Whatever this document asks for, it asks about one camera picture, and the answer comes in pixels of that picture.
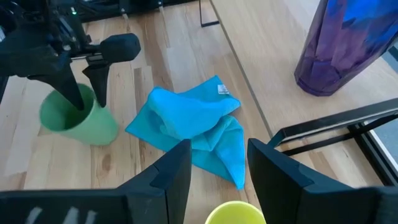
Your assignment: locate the black aluminium table frame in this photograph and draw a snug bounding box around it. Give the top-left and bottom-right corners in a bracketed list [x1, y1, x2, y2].
[74, 0, 200, 22]

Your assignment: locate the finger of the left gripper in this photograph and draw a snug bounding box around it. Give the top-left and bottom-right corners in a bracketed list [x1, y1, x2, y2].
[82, 64, 110, 108]
[27, 60, 85, 111]

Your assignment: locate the yellow mug with handle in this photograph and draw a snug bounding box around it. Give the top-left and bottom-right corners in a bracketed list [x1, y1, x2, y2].
[204, 200, 267, 224]

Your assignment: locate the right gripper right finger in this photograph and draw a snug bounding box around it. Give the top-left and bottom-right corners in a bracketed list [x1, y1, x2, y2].
[248, 138, 398, 224]

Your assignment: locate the purple faceted plastic tumbler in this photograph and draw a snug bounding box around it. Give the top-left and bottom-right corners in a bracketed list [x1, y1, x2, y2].
[294, 0, 398, 97]

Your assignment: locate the green plastic cup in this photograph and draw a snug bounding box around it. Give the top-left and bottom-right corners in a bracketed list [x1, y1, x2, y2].
[39, 83, 119, 146]

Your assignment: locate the blue microfiber cloth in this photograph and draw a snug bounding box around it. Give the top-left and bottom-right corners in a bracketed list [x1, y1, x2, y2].
[125, 75, 246, 190]

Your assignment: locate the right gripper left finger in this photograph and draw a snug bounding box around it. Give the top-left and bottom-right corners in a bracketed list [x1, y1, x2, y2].
[0, 139, 192, 224]

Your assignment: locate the wooden shelf with black legs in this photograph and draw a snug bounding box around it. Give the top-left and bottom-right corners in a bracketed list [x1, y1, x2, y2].
[198, 0, 398, 189]

